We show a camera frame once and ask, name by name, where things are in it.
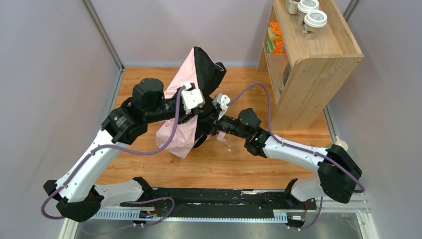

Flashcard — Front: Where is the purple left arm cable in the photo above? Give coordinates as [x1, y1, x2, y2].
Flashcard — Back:
[40, 86, 187, 228]

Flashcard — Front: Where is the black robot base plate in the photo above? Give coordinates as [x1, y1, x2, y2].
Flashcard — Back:
[139, 187, 317, 227]

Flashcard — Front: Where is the pink folding umbrella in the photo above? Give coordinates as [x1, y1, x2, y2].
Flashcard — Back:
[156, 46, 226, 159]

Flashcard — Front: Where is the green juice bottle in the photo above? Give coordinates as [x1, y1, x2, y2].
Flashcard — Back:
[334, 136, 348, 151]

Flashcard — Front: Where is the orange box on shelf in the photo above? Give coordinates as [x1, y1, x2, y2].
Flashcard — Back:
[264, 21, 287, 53]

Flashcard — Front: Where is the wooden shelf unit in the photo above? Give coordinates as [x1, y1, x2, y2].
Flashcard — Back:
[257, 0, 364, 130]

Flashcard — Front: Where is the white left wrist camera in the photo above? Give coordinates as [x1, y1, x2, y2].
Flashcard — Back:
[181, 82, 205, 114]

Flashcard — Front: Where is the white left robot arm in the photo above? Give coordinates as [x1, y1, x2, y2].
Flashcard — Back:
[43, 78, 212, 222]

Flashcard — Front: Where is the white lidded cup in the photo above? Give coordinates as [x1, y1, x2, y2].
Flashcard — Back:
[296, 0, 319, 25]
[285, 0, 300, 15]
[303, 10, 328, 39]

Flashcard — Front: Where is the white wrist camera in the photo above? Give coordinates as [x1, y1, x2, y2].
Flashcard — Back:
[181, 82, 205, 114]
[212, 93, 231, 120]

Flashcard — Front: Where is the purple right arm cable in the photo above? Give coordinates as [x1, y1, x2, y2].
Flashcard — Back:
[227, 82, 366, 231]

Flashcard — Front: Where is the aluminium frame rail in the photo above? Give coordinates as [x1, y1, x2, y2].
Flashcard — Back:
[59, 188, 379, 239]

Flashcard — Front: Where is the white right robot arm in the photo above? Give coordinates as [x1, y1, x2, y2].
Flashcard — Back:
[198, 108, 362, 204]

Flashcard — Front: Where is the back white lidded cup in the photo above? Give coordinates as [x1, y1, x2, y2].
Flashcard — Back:
[285, 0, 300, 15]

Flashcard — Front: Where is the front white lidded cup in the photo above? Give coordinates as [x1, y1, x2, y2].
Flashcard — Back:
[303, 10, 328, 39]

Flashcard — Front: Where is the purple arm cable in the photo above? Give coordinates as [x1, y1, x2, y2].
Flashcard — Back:
[40, 86, 187, 228]
[227, 82, 366, 231]

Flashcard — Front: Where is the middle white lidded cup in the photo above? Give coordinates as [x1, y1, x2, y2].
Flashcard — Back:
[296, 0, 319, 25]

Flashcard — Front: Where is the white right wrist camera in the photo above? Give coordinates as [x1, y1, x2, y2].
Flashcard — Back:
[212, 93, 231, 120]

